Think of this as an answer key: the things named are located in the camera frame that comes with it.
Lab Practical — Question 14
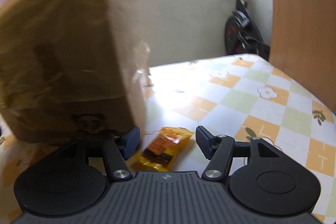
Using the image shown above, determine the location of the yellow candy packet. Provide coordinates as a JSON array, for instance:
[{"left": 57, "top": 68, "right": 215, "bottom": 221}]
[{"left": 130, "top": 127, "right": 194, "bottom": 172}]

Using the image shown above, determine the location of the checkered floral bed sheet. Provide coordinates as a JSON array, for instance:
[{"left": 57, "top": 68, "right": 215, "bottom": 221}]
[{"left": 0, "top": 53, "right": 336, "bottom": 224}]

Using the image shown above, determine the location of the brown cardboard box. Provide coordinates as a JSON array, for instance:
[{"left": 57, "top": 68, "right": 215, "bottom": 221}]
[{"left": 1, "top": 0, "right": 149, "bottom": 144}]

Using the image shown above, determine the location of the black exercise bike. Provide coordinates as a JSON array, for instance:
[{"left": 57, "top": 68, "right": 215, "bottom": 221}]
[{"left": 224, "top": 0, "right": 270, "bottom": 61}]

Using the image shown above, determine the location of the brown wooden board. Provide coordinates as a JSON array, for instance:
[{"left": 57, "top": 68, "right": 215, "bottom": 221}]
[{"left": 270, "top": 0, "right": 335, "bottom": 111}]

